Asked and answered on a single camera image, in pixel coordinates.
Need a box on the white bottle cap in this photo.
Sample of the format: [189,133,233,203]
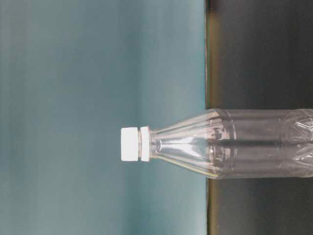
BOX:
[121,127,139,162]

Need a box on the clear plastic bottle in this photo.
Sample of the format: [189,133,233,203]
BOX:
[138,109,313,179]

